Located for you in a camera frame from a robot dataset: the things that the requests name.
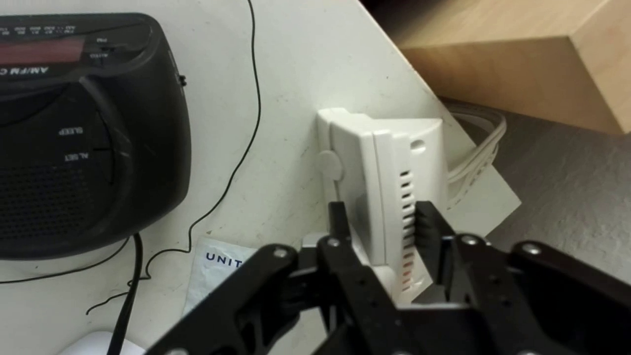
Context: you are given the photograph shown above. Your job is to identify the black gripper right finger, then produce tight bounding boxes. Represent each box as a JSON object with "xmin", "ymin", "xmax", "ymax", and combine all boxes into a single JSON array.
[{"xmin": 412, "ymin": 199, "xmax": 631, "ymax": 355}]

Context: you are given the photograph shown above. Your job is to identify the white nightstand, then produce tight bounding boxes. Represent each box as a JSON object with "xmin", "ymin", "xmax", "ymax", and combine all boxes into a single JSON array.
[{"xmin": 0, "ymin": 0, "xmax": 522, "ymax": 355}]

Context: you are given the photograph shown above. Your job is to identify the sanitizing wipe packet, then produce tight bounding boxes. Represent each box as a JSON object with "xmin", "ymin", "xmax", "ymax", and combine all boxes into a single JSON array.
[{"xmin": 183, "ymin": 238, "xmax": 264, "ymax": 311}]

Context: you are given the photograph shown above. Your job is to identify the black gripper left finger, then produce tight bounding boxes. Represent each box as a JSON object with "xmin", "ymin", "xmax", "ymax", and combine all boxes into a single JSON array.
[{"xmin": 146, "ymin": 199, "xmax": 422, "ymax": 355}]

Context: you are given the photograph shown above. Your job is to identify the white plastic box device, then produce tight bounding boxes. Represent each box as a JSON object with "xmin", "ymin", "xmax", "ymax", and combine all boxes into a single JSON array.
[{"xmin": 315, "ymin": 106, "xmax": 451, "ymax": 303}]

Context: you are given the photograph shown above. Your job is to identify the light wooden headboard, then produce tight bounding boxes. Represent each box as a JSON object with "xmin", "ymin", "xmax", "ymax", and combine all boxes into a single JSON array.
[{"xmin": 392, "ymin": 0, "xmax": 631, "ymax": 136}]

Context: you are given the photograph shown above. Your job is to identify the white power strip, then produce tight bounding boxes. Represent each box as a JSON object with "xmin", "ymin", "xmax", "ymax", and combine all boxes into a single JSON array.
[{"xmin": 57, "ymin": 327, "xmax": 146, "ymax": 355}]

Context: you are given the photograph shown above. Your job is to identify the black alarm clock radio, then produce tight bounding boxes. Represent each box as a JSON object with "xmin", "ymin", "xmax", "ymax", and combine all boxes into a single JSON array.
[{"xmin": 0, "ymin": 12, "xmax": 193, "ymax": 260}]

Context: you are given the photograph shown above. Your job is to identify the thin black antenna wire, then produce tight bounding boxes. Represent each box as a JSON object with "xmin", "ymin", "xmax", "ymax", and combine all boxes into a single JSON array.
[{"xmin": 85, "ymin": 0, "xmax": 264, "ymax": 317}]

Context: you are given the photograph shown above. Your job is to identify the flat white cord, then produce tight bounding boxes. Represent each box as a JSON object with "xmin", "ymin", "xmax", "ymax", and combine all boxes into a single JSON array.
[{"xmin": 446, "ymin": 106, "xmax": 509, "ymax": 205}]

